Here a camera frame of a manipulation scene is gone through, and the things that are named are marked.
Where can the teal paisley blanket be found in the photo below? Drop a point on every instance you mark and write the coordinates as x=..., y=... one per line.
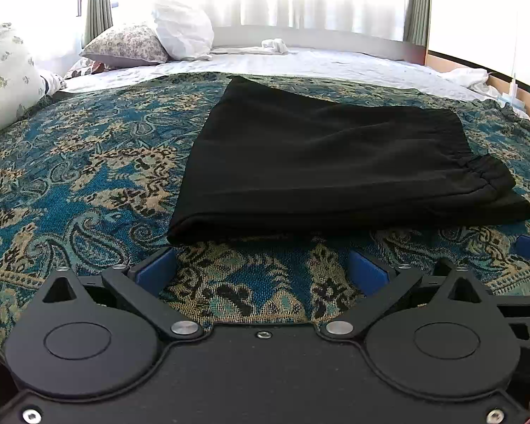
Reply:
x=92, y=185

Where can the small white cloth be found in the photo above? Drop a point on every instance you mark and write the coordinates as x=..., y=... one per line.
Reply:
x=274, y=46

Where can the large green floral pillow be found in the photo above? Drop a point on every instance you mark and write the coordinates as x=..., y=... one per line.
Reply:
x=4, y=79

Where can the white bed sheet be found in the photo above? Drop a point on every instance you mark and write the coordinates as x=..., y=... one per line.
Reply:
x=335, y=62

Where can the green curtain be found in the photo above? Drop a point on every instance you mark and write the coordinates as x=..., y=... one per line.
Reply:
x=417, y=4
x=98, y=4

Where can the white pillow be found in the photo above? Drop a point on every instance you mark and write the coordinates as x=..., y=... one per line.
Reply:
x=181, y=31

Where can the black pants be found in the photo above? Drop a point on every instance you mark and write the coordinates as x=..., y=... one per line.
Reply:
x=327, y=163

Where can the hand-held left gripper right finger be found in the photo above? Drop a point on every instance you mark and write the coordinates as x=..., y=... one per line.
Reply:
x=365, y=271

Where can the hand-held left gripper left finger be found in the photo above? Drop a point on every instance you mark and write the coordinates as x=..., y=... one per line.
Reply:
x=155, y=270

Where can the floral print pillow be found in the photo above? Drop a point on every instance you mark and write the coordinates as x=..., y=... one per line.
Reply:
x=128, y=44

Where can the crumpled white cloth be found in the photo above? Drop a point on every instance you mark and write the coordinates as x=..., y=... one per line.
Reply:
x=468, y=77

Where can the bed frame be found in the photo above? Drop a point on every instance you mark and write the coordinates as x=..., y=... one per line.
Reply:
x=335, y=37

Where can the leaf print cloth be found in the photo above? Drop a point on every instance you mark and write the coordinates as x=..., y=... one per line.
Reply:
x=81, y=70

